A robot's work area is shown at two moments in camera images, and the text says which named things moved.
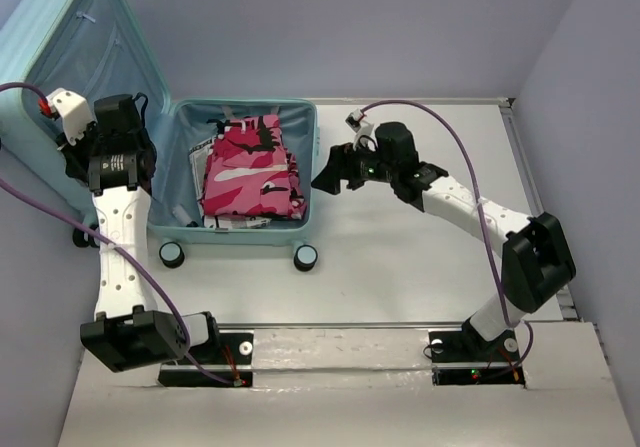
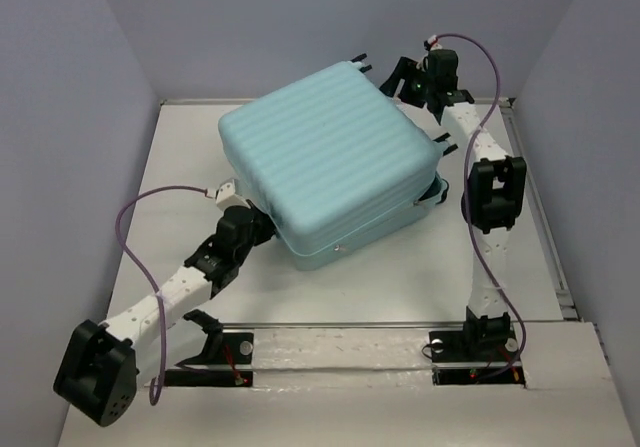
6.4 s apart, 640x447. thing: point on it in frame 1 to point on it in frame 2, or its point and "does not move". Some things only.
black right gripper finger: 337,169 to 414,88
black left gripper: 77,162 to 266,227
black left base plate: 232,349 does not move
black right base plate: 466,358 does not move
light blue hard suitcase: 71,32 to 333,159
